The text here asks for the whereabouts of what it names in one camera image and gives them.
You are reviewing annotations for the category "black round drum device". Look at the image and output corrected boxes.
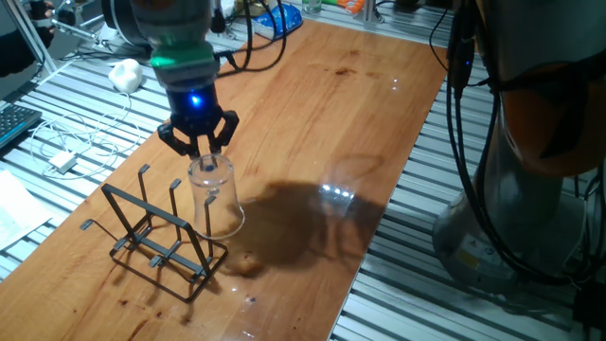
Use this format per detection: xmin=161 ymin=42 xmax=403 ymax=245
xmin=98 ymin=0 xmax=157 ymax=48

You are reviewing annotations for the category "operator hand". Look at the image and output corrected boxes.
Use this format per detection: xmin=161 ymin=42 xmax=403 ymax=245
xmin=27 ymin=0 xmax=56 ymax=32

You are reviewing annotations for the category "white charger adapter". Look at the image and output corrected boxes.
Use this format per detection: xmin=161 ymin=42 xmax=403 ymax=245
xmin=47 ymin=150 xmax=79 ymax=175

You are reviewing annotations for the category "metal handheld controller device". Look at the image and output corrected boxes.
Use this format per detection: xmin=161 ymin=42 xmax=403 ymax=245
xmin=51 ymin=0 xmax=106 ymax=44

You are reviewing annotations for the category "white paper sheet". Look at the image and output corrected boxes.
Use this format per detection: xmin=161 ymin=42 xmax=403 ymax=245
xmin=0 ymin=169 xmax=53 ymax=252

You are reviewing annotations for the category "white lumpy plastic object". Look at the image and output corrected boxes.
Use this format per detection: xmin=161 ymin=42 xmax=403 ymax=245
xmin=107 ymin=58 xmax=144 ymax=95

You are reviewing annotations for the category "clear glass cup with handle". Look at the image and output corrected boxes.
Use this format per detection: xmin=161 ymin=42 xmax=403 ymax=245
xmin=187 ymin=153 xmax=246 ymax=241

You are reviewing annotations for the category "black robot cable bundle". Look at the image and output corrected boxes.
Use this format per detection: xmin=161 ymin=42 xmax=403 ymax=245
xmin=207 ymin=0 xmax=606 ymax=285

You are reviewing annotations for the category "wooden board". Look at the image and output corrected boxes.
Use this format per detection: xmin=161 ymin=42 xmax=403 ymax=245
xmin=0 ymin=18 xmax=455 ymax=341

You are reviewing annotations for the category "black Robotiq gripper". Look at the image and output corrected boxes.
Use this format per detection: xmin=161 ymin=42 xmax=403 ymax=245
xmin=157 ymin=84 xmax=241 ymax=160

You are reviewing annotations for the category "blue tissue pack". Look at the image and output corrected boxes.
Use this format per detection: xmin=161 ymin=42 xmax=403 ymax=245
xmin=253 ymin=3 xmax=304 ymax=42

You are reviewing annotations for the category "slanted aluminium frame beam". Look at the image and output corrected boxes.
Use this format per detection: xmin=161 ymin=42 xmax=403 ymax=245
xmin=4 ymin=0 xmax=51 ymax=77

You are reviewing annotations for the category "white charger cable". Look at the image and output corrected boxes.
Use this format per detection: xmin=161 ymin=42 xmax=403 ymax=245
xmin=28 ymin=92 xmax=143 ymax=181

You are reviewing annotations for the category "person forearm black sleeve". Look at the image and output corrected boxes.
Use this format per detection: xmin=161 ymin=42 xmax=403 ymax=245
xmin=0 ymin=26 xmax=56 ymax=80

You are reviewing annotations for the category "orange green plastic item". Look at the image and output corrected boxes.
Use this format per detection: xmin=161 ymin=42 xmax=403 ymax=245
xmin=326 ymin=0 xmax=366 ymax=14

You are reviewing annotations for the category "black computer keyboard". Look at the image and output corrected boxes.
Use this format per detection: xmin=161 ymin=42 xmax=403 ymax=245
xmin=0 ymin=103 xmax=44 ymax=151

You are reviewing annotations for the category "upright aluminium post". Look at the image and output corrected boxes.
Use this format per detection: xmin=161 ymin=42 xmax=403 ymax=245
xmin=362 ymin=0 xmax=381 ymax=24

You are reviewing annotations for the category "black wire cup rack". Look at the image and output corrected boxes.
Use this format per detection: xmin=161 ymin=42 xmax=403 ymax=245
xmin=79 ymin=163 xmax=230 ymax=304

